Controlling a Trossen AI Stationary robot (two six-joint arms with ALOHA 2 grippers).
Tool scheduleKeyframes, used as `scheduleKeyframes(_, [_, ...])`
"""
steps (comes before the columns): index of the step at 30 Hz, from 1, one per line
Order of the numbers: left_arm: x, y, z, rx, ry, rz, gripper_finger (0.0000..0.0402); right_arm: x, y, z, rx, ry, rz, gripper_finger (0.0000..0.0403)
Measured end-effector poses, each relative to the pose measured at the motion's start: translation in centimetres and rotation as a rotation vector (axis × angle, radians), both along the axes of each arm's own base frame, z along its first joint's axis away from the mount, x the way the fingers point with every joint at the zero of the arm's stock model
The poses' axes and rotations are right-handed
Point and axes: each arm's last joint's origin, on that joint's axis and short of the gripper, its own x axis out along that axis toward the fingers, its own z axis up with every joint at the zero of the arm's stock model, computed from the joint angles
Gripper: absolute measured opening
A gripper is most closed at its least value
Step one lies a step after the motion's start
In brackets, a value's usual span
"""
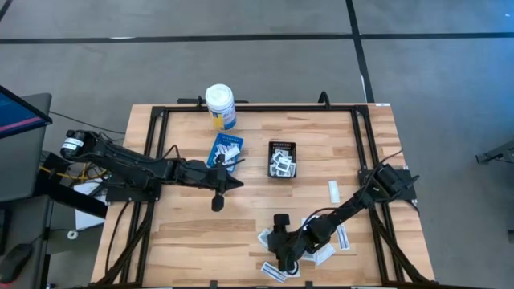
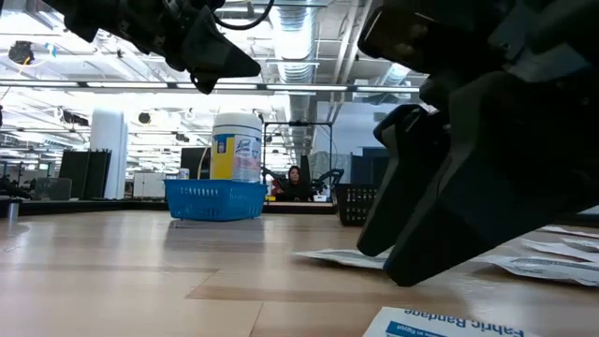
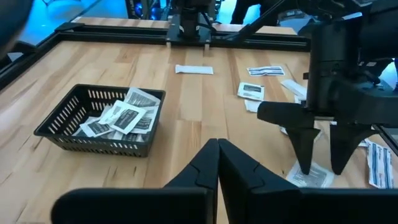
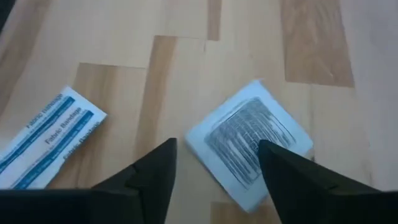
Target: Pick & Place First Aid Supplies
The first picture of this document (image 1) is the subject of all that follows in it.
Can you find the black computer mouse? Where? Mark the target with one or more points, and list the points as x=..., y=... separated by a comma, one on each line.
x=15, y=261

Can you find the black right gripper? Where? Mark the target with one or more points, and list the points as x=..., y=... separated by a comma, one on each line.
x=287, y=245

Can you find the white Lysol wipes canister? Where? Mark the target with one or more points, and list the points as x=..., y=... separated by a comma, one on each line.
x=220, y=106

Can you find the black equipment stand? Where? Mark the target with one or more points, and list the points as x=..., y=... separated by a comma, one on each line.
x=496, y=154

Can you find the computer monitor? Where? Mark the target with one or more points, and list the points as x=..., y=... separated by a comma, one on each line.
x=20, y=114

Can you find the computer desk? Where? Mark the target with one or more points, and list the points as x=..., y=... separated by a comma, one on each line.
x=24, y=172

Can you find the blue plastic basket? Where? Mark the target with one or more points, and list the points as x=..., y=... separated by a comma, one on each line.
x=235, y=139

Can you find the white BZK antiseptic towelette packet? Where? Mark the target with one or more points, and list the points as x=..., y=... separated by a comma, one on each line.
x=284, y=164
x=295, y=273
x=263, y=238
x=291, y=170
x=308, y=257
x=277, y=154
x=274, y=171

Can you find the black aluminium table frame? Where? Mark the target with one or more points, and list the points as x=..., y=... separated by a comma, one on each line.
x=257, y=108

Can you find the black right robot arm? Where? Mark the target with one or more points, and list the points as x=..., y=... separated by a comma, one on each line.
x=349, y=206

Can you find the white tape roll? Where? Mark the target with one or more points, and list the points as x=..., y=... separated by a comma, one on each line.
x=72, y=234

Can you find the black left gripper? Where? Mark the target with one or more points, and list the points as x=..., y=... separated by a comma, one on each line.
x=201, y=174

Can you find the blue-striped fabric bandage packet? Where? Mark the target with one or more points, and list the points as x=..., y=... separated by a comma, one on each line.
x=221, y=150
x=343, y=237
x=273, y=271

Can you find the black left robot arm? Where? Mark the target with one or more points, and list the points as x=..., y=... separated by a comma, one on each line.
x=128, y=164

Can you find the black plastic basket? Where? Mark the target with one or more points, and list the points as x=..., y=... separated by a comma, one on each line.
x=282, y=143

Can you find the white paper sheet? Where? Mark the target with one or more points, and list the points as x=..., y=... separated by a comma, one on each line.
x=86, y=208

